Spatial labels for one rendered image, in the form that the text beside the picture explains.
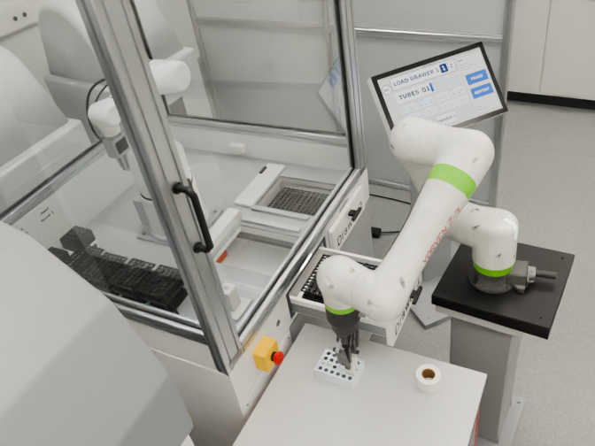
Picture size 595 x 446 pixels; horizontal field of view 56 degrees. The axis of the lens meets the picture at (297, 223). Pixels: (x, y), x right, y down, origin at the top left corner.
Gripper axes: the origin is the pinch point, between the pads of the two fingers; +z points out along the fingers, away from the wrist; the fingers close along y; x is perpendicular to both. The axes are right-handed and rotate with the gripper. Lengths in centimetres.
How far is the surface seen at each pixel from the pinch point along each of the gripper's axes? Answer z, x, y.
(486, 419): 68, -32, 40
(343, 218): -8, 25, 52
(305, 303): -4.8, 20.4, 12.1
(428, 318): 81, 7, 91
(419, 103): -23, 16, 110
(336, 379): 4.8, 3.4, -3.3
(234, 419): 13.3, 29.2, -22.4
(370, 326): -3.1, -1.2, 12.5
